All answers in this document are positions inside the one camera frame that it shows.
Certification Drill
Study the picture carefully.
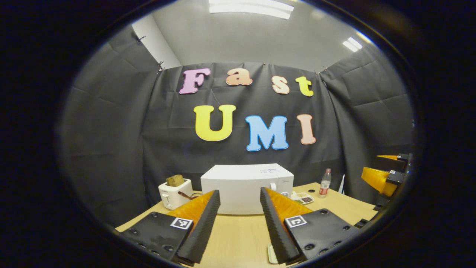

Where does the ceiling light panel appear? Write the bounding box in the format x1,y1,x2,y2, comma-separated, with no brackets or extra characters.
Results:
342,36,363,52
208,0,294,20

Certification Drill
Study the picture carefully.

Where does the white toaster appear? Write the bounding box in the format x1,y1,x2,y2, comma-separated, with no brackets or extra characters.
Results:
158,179,194,210

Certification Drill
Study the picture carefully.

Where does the white divided dish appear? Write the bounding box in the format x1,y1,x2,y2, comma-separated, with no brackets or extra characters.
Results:
291,191,315,205

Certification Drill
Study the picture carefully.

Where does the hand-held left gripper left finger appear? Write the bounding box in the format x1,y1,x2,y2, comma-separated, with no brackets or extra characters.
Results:
120,190,221,266

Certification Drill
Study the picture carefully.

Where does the black backdrop cloth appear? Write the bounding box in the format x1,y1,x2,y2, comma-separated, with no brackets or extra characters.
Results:
56,24,415,227

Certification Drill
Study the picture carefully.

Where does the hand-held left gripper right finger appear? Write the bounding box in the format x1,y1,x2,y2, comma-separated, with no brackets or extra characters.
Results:
260,187,360,265

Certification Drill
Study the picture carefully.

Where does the white microwave oven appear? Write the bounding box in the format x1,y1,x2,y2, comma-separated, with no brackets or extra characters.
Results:
201,163,294,215

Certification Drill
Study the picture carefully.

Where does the clear bottle with red label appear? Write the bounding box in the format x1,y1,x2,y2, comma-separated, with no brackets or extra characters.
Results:
319,168,332,198

